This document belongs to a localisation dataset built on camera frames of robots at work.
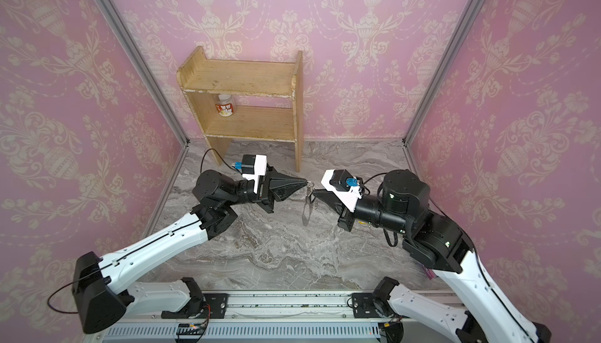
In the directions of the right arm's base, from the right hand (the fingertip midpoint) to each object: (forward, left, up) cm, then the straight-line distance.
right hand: (318, 190), depth 53 cm
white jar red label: (+52, +35, -14) cm, 65 cm away
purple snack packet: (-10, -38, -40) cm, 56 cm away
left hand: (-1, +3, +2) cm, 4 cm away
